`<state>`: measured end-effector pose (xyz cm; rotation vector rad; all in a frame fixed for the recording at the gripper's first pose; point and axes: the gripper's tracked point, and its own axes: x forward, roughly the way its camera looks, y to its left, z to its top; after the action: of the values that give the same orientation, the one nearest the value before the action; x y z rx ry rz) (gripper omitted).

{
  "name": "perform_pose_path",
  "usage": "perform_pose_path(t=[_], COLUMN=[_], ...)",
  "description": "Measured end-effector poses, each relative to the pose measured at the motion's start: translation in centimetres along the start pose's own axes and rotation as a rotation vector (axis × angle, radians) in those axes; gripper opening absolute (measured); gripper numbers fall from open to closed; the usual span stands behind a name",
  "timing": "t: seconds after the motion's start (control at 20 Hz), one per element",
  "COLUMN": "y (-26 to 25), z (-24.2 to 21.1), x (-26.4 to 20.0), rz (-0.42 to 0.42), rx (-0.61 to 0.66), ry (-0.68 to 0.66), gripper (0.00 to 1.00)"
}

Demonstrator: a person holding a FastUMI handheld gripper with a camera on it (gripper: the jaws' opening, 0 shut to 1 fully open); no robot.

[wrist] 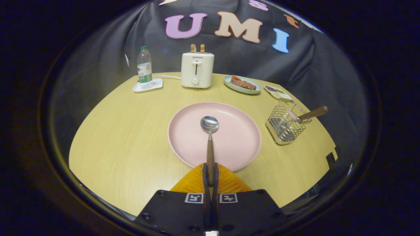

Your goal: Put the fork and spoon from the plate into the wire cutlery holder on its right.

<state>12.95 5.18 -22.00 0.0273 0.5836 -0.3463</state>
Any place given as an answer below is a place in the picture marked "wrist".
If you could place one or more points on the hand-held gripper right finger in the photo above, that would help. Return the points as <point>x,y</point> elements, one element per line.
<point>246,213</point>

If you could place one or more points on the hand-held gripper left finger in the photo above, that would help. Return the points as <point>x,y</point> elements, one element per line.
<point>174,213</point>

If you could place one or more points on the pink plate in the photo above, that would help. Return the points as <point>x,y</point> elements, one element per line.
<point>236,137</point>

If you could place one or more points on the white divided condiment tray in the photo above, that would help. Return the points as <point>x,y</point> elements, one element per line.
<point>279,95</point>

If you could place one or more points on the pale green plate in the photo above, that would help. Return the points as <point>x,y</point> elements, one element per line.
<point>242,90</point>

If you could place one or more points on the brown meat slices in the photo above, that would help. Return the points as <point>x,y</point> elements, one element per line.
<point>244,84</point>

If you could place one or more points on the white square pad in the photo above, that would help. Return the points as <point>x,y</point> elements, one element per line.
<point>155,85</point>

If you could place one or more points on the white toaster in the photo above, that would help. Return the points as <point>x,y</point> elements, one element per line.
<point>197,70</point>

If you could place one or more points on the clear plastic water bottle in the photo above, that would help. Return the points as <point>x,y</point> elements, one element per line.
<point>144,70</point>

